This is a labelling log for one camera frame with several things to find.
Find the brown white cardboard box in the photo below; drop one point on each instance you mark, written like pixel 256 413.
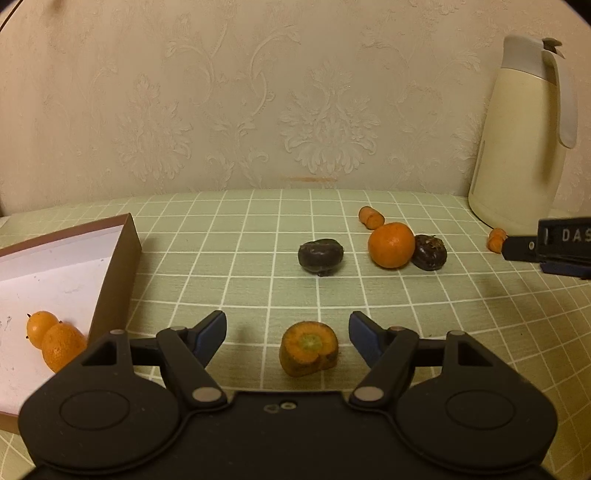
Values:
pixel 83 274

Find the dark brown round fruit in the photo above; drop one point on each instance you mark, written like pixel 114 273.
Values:
pixel 430 253

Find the orange tangerine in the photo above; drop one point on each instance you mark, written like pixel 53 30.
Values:
pixel 392 245

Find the dark purple fruit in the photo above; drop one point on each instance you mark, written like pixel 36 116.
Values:
pixel 322 257

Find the cream grey thermos jug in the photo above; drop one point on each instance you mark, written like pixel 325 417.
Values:
pixel 530 124

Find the green checkered tablecloth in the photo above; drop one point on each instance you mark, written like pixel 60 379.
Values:
pixel 237 251

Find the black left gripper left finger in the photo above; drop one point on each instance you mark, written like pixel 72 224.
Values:
pixel 181 354

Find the larger orange kumquat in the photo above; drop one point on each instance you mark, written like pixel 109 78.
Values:
pixel 61 344

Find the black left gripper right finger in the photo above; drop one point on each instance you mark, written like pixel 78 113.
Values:
pixel 393 355

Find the small carrot piece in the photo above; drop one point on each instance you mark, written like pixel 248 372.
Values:
pixel 371 218

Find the small orange kumquat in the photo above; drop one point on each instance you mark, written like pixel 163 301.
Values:
pixel 38 325

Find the carrot stump slice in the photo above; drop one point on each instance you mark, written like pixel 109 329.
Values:
pixel 308 347

